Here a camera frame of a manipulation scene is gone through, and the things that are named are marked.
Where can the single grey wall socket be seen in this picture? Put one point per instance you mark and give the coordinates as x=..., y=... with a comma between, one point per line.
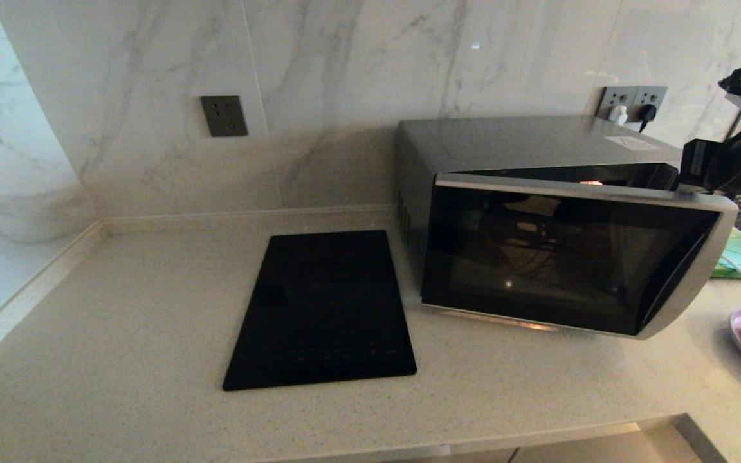
x=223, y=116

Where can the grey paired wall socket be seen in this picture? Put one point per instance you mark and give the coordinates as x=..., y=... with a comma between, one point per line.
x=652, y=94
x=615, y=95

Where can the black induction cooktop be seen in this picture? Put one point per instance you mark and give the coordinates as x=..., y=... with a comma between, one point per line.
x=325, y=308

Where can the silver black microwave oven body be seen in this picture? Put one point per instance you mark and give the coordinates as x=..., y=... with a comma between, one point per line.
x=525, y=141

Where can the white power plug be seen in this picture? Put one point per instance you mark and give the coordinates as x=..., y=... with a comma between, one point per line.
x=618, y=115

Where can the black power plug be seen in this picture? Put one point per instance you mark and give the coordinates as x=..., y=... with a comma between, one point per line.
x=648, y=112

